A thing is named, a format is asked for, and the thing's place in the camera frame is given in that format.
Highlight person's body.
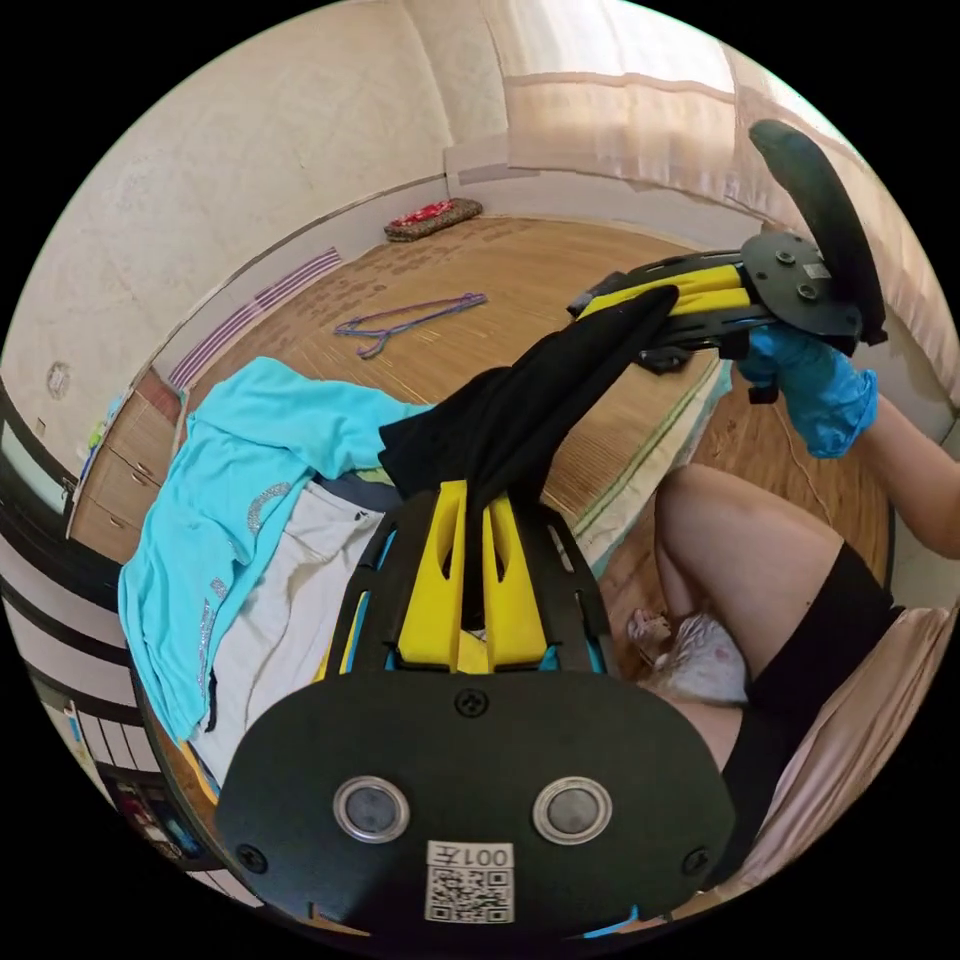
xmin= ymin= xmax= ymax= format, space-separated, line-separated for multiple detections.
xmin=626 ymin=461 xmax=910 ymax=890

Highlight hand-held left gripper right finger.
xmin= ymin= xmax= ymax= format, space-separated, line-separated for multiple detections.
xmin=482 ymin=494 xmax=562 ymax=671

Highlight pile of clothes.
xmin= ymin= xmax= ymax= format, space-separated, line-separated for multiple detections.
xmin=118 ymin=356 xmax=453 ymax=798

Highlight red patterned cushion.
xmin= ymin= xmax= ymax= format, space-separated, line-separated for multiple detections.
xmin=383 ymin=196 xmax=484 ymax=244

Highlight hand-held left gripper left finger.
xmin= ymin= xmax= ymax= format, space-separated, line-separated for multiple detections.
xmin=395 ymin=479 xmax=471 ymax=670

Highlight black pants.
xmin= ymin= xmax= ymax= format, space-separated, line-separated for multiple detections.
xmin=377 ymin=284 xmax=681 ymax=633

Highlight purple clothes hanger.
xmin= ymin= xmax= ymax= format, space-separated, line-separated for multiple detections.
xmin=332 ymin=291 xmax=490 ymax=361

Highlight wooden cupboard with drawers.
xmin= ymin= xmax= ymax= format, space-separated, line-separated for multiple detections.
xmin=65 ymin=365 xmax=187 ymax=565

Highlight pale sheer curtain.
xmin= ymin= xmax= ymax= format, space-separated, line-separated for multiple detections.
xmin=479 ymin=0 xmax=960 ymax=410

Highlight person's right forearm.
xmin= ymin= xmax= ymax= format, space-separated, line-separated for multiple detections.
xmin=851 ymin=389 xmax=960 ymax=543

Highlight person's right hand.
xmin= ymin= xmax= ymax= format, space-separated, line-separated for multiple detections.
xmin=737 ymin=324 xmax=880 ymax=460

